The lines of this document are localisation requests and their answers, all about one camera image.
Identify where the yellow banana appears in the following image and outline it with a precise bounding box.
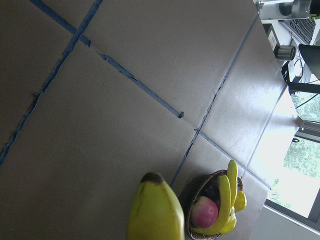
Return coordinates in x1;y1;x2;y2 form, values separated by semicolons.
126;172;185;240

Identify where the yellow banana basket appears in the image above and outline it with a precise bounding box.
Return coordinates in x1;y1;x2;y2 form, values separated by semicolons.
192;175;231;236
226;159;238;208

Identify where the wicker fruit basket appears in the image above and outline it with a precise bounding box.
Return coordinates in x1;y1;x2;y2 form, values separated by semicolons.
180;170;243;240

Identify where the pink apple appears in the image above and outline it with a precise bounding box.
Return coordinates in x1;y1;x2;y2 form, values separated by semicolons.
190;196;219;229

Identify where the yellow lemon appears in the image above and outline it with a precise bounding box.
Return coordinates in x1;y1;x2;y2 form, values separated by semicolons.
233;190;247;213

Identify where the small metal cup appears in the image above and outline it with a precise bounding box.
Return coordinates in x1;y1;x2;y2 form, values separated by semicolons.
274;45;296;61

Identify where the black keyboard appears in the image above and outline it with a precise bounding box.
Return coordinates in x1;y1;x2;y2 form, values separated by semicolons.
278;18;316;45

